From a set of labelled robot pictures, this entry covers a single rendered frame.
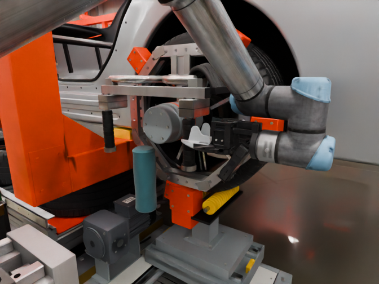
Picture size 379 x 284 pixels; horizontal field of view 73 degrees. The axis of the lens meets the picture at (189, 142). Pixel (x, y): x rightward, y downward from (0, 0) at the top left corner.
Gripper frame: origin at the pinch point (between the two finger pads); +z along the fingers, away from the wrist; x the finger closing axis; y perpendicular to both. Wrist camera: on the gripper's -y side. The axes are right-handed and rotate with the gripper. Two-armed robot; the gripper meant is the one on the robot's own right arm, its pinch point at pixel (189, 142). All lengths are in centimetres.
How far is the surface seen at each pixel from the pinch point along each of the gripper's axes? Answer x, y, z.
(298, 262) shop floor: -77, -83, -23
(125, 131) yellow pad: -35, -11, 64
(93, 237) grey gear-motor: 2, -47, 46
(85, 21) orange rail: -627, 229, 896
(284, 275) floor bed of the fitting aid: -54, -75, -20
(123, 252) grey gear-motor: -7, -57, 39
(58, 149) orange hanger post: 4, -11, 60
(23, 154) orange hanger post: 17, -10, 61
